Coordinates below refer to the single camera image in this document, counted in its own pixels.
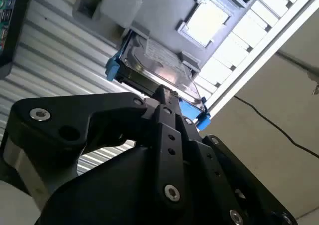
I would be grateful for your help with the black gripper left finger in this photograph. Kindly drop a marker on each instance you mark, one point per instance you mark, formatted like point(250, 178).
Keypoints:
point(62, 115)

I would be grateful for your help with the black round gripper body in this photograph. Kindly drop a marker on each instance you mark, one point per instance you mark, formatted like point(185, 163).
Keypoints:
point(119, 190)

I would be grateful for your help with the hard disk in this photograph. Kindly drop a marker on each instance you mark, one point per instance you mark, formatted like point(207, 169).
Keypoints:
point(154, 65)

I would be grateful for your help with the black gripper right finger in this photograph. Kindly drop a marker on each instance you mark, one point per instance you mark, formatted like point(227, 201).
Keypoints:
point(214, 165)

